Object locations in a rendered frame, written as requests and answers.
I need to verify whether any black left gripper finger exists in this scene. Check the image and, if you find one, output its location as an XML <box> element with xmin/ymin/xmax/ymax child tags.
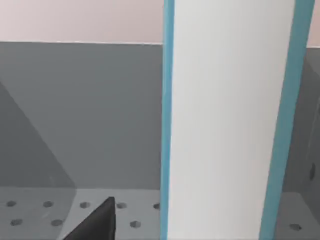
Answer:
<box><xmin>62</xmin><ymin>196</ymin><xmax>117</xmax><ymax>240</ymax></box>

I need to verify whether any blue book with white pages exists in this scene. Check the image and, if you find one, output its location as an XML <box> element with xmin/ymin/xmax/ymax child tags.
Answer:
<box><xmin>159</xmin><ymin>0</ymin><xmax>316</xmax><ymax>240</ymax></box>

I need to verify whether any grey pierced drawer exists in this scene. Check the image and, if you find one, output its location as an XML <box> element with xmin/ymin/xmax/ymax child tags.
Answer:
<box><xmin>0</xmin><ymin>41</ymin><xmax>320</xmax><ymax>240</ymax></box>

